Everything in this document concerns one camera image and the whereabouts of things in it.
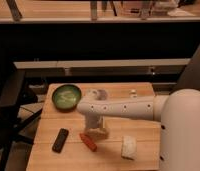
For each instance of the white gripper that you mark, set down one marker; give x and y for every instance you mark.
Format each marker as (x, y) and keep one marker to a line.
(96, 127)

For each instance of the green bowl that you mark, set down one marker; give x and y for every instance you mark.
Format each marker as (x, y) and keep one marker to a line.
(66, 97)

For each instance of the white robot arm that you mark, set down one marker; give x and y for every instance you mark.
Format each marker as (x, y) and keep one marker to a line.
(178, 113)

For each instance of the black rectangular block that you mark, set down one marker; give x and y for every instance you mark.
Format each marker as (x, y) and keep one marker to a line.
(60, 140)

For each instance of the black chair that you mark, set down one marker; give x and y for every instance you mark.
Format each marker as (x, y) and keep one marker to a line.
(14, 92)

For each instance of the grey metal rail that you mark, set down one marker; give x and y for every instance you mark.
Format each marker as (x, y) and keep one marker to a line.
(107, 67)

